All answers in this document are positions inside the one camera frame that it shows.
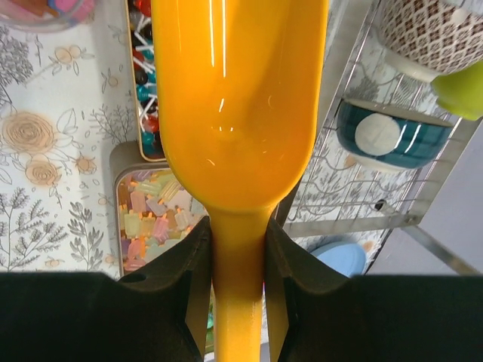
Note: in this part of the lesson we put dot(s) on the yellow plastic scoop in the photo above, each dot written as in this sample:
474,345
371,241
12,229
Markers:
238,87

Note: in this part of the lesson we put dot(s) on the small blue plate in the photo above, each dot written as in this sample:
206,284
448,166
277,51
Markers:
347,258

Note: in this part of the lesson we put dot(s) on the yellow-green bowl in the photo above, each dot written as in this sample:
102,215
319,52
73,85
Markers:
460,93

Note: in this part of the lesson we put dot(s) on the steel dish rack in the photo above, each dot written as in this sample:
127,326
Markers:
398,217

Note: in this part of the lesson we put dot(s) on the teal white mug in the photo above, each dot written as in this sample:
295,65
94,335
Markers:
389,139

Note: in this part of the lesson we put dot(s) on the popsicle candy tin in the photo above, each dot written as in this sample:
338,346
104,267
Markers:
153,212

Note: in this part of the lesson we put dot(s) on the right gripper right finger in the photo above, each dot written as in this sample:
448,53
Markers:
315,313

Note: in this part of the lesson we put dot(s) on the patterned bowl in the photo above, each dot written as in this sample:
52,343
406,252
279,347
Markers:
426,39

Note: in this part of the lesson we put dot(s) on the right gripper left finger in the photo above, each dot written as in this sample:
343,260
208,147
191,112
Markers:
156,313

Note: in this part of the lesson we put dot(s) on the clear glass jar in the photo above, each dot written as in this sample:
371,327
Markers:
45,15

